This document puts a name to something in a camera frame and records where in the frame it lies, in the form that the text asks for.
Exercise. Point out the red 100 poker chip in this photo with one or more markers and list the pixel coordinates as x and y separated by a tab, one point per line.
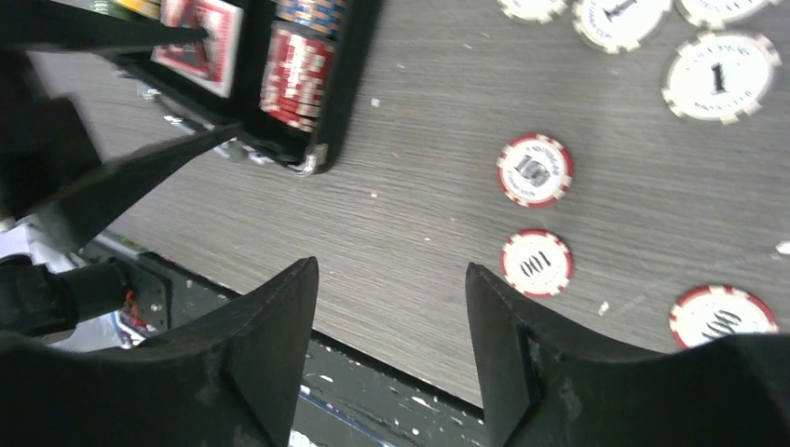
537	263
709	312
535	170

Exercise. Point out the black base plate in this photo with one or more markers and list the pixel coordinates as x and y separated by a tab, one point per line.
347	398

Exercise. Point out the black poker set case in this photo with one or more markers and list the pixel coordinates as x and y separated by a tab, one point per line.
263	139

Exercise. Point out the white poker chip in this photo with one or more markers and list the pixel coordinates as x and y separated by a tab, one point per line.
721	77
719	14
615	27
540	11

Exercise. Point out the red playing card deck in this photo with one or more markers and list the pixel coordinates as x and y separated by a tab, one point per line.
209	63

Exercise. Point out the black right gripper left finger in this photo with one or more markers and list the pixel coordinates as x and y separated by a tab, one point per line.
228	378

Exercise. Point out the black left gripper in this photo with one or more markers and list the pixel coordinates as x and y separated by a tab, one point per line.
45	144

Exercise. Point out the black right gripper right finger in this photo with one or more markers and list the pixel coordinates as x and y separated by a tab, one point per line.
546	380

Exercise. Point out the blue red chip stack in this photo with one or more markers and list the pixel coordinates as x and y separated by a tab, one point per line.
301	52

